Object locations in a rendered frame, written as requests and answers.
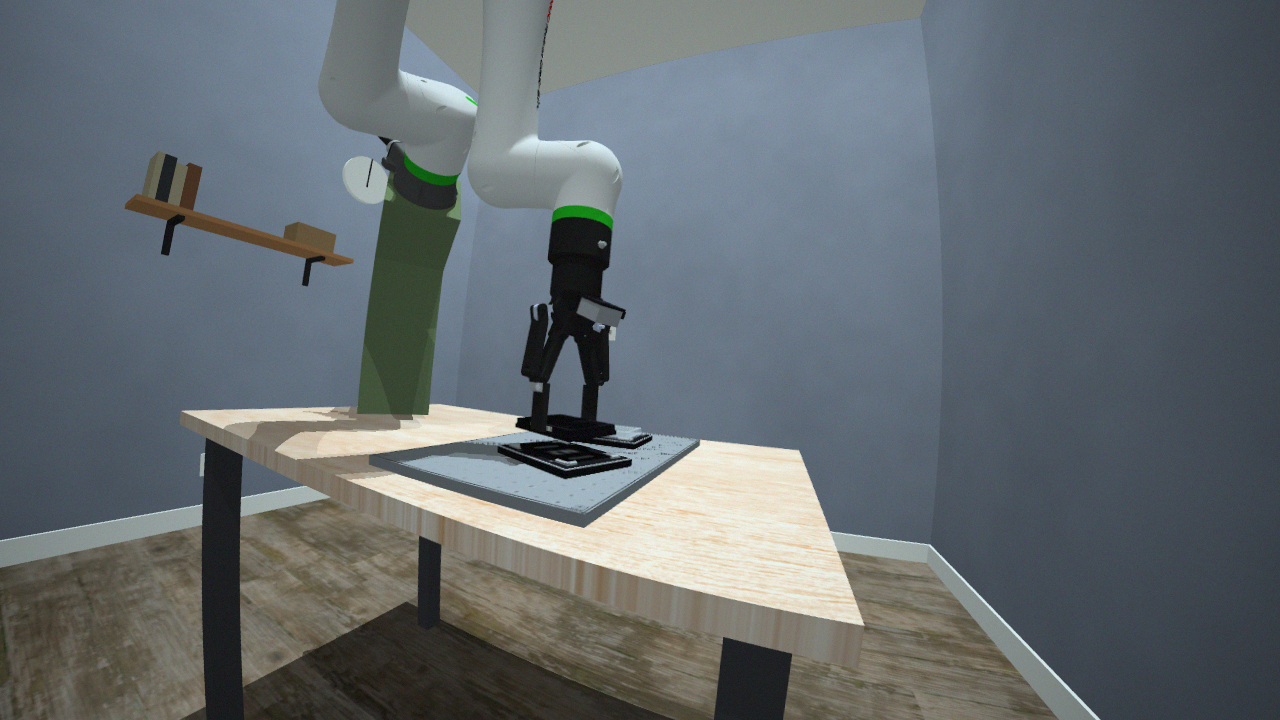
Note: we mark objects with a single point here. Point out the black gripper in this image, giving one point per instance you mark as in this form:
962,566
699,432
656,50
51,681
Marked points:
571,277

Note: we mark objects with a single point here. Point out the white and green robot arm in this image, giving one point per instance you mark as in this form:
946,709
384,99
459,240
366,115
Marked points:
363,89

